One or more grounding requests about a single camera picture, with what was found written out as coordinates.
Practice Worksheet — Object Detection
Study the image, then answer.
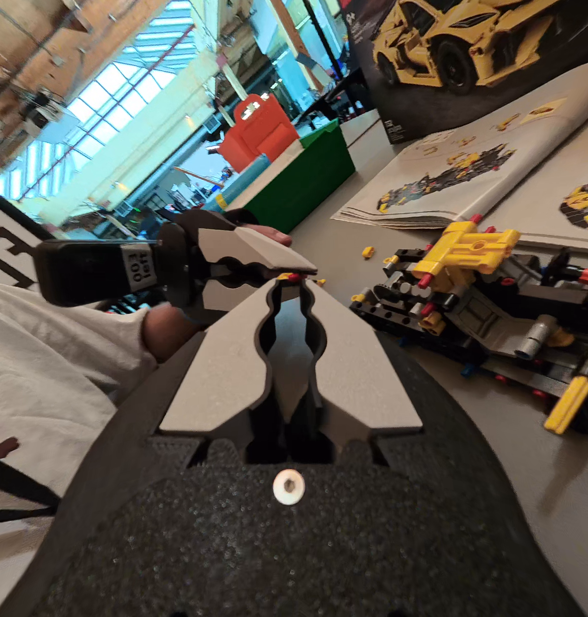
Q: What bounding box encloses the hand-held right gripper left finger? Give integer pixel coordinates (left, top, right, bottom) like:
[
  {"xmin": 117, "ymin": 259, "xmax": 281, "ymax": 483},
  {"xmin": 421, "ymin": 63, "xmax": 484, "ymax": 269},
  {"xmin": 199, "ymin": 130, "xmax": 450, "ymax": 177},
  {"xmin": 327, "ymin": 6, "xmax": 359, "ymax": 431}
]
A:
[{"xmin": 158, "ymin": 279, "xmax": 287, "ymax": 454}]

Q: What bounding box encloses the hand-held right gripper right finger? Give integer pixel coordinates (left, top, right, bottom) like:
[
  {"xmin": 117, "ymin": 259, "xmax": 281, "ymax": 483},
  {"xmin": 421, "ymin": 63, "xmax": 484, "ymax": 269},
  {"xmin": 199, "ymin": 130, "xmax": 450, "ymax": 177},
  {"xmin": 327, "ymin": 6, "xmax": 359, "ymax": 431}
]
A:
[{"xmin": 299, "ymin": 280, "xmax": 424, "ymax": 454}]

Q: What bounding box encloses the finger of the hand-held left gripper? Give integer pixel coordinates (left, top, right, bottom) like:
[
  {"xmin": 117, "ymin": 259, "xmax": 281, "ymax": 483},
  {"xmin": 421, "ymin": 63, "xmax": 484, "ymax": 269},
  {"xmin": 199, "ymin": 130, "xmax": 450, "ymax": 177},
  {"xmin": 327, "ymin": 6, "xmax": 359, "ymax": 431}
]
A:
[
  {"xmin": 197, "ymin": 226, "xmax": 320, "ymax": 275},
  {"xmin": 199, "ymin": 281, "xmax": 271, "ymax": 329}
]

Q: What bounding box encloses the yellow black lego car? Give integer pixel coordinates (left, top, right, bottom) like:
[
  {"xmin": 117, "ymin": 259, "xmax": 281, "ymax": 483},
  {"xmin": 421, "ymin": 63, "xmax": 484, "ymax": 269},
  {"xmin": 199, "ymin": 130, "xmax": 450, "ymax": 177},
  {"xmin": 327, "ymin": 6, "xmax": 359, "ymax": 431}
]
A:
[{"xmin": 349, "ymin": 214, "xmax": 588, "ymax": 434}]

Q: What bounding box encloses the lego instruction booklet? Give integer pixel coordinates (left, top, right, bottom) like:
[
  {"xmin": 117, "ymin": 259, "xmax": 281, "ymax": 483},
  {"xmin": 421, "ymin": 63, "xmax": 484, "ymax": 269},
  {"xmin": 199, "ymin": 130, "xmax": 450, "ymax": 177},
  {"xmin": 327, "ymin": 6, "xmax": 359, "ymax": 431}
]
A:
[{"xmin": 331, "ymin": 62, "xmax": 588, "ymax": 252}]

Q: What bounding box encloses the black lego set box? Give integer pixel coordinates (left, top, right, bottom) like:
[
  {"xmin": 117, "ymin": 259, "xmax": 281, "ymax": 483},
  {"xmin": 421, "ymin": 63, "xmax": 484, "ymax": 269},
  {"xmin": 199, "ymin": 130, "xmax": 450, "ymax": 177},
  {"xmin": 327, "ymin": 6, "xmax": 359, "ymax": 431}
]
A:
[{"xmin": 347, "ymin": 0, "xmax": 588, "ymax": 145}]

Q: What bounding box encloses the person's left hand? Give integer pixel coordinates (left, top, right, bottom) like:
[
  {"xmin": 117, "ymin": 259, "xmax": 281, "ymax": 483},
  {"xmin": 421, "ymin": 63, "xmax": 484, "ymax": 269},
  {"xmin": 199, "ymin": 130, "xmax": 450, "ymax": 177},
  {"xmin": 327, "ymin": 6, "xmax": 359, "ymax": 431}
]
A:
[{"xmin": 246, "ymin": 223, "xmax": 293, "ymax": 247}]

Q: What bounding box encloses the blue wrapped roll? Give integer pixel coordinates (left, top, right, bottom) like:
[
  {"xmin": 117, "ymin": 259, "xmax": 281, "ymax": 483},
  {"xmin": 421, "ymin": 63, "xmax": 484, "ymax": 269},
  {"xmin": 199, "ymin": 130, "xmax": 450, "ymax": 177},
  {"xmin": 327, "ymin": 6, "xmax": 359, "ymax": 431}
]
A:
[{"xmin": 216, "ymin": 154, "xmax": 270, "ymax": 213}]

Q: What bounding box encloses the green storage bin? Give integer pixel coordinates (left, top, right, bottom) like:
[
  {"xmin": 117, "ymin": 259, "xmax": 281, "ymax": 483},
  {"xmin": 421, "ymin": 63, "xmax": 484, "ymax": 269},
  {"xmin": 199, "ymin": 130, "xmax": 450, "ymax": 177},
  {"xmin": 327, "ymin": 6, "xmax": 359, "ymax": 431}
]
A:
[{"xmin": 236, "ymin": 121, "xmax": 356, "ymax": 234}]

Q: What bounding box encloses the black framed marker sign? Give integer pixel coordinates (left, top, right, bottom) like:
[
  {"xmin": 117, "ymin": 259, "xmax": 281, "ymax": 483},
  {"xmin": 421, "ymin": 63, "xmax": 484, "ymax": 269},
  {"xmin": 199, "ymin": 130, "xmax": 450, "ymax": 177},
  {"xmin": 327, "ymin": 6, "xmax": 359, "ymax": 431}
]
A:
[{"xmin": 0, "ymin": 187, "xmax": 55, "ymax": 292}]

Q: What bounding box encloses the white paper stack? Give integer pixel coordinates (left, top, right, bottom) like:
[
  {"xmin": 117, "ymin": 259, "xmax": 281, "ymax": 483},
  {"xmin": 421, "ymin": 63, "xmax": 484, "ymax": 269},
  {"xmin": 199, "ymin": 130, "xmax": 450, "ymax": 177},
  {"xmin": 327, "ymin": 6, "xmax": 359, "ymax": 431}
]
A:
[{"xmin": 241, "ymin": 137, "xmax": 323, "ymax": 203}]

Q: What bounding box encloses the orange felt bag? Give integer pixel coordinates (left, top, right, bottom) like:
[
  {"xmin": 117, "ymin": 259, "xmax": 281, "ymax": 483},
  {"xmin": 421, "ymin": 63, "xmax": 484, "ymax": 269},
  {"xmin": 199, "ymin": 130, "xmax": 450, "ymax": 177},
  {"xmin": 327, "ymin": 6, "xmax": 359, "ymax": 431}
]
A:
[{"xmin": 218, "ymin": 94, "xmax": 300, "ymax": 172}]

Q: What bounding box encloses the ceiling mounted device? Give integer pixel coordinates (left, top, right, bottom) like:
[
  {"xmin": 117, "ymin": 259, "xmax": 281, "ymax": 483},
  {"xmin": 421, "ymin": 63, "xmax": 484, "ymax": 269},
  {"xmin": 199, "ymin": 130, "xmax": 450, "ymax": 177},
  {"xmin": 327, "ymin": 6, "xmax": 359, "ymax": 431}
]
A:
[{"xmin": 24, "ymin": 92, "xmax": 66, "ymax": 132}]

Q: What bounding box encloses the black shoulder strap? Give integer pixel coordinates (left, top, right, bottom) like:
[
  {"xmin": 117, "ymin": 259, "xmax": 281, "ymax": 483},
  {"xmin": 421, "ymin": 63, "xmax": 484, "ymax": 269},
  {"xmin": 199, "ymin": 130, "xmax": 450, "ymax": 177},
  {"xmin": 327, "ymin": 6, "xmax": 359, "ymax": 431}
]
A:
[{"xmin": 0, "ymin": 455, "xmax": 61, "ymax": 523}]

